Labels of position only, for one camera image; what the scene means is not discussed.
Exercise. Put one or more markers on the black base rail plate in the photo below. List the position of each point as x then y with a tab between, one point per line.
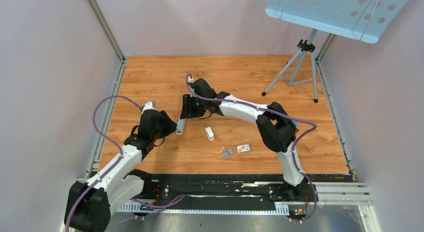
226	192

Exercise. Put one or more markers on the grey tripod stand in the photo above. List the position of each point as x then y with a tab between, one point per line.
304	47

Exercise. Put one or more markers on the white stapler part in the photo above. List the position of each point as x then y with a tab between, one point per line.
209	133

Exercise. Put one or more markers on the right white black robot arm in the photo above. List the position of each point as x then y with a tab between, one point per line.
276	128

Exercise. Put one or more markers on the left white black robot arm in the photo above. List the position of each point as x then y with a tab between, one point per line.
91	204

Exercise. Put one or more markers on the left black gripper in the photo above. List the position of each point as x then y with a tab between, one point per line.
169	126

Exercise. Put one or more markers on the small white staple box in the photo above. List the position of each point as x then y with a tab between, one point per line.
243	148

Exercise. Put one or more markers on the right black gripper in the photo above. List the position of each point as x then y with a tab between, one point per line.
187	110

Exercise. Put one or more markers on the light blue perforated tray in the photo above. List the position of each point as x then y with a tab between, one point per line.
362	20

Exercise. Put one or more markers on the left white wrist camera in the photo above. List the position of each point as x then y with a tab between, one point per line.
150	105

